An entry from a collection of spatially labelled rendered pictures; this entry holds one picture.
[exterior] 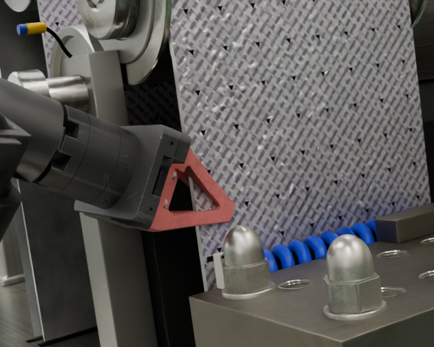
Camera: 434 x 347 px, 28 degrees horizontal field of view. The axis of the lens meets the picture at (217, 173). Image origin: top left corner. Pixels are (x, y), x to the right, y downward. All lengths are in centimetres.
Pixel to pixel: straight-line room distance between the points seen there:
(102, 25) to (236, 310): 25
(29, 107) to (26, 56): 44
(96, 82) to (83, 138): 12
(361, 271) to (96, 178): 18
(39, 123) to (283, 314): 19
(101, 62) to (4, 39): 32
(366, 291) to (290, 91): 23
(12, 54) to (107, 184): 43
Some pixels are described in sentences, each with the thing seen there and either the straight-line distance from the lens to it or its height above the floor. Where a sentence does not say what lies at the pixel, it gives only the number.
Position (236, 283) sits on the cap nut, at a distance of 57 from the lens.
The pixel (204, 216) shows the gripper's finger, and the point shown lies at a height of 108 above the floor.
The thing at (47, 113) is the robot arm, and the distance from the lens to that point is 56.
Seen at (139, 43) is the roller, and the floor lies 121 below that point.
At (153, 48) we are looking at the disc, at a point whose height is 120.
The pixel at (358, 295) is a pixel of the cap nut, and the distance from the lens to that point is 49.
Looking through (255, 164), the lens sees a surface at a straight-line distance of 66.
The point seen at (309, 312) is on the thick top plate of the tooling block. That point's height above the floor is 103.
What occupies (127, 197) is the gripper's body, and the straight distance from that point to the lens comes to 57.
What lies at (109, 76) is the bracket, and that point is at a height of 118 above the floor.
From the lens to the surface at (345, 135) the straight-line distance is 71.
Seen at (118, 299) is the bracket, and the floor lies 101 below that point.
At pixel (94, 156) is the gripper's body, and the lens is 56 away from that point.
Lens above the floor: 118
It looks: 7 degrees down
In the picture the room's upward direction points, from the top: 8 degrees counter-clockwise
